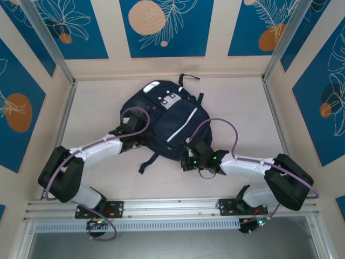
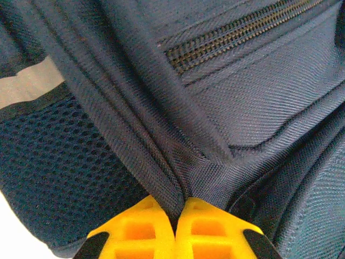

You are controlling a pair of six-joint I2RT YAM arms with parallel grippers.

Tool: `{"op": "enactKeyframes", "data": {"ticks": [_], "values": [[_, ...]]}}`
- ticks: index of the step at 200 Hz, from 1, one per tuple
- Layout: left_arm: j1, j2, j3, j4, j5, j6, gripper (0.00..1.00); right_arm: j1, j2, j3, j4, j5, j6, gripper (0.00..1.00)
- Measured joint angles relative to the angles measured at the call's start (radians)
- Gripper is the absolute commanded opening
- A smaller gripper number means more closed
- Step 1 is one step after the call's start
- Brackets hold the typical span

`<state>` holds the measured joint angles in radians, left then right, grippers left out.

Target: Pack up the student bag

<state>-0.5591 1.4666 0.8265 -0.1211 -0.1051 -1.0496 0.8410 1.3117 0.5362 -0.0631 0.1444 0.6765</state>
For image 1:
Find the white slotted cable duct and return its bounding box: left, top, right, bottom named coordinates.
left=34, top=219, right=240, bottom=233

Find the blue fern print wall panel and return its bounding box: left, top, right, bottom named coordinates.
left=227, top=0, right=305, bottom=57

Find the blue leaf print wall panel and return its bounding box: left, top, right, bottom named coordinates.
left=26, top=0, right=109, bottom=60
left=280, top=0, right=333, bottom=73
left=0, top=37, right=47, bottom=174
left=292, top=16, right=345, bottom=167
left=0, top=0, right=57, bottom=78

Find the aluminium front rail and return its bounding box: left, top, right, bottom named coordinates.
left=23, top=194, right=320, bottom=222

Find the small circuit board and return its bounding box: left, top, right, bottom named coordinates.
left=86, top=219, right=112, bottom=230
left=239, top=217, right=271, bottom=235

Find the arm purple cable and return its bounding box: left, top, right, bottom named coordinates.
left=44, top=107, right=151, bottom=241
left=187, top=118, right=320, bottom=235

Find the aluminium corner post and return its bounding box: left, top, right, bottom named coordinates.
left=263, top=0, right=309, bottom=81
left=20, top=0, right=75, bottom=84

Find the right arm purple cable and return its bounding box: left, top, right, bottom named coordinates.
left=187, top=118, right=320, bottom=235

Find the aluminium frame leg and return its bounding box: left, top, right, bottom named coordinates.
left=12, top=221, right=37, bottom=259
left=307, top=215, right=334, bottom=259

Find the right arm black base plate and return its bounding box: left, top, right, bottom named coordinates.
left=215, top=199, right=269, bottom=216

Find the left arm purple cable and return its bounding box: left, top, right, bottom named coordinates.
left=44, top=107, right=151, bottom=241

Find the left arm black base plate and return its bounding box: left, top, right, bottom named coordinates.
left=74, top=200, right=125, bottom=219

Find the navy blue backpack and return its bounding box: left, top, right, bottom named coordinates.
left=120, top=73, right=214, bottom=175

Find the blue panel with beige circle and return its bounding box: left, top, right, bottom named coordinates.
left=119, top=0, right=215, bottom=59

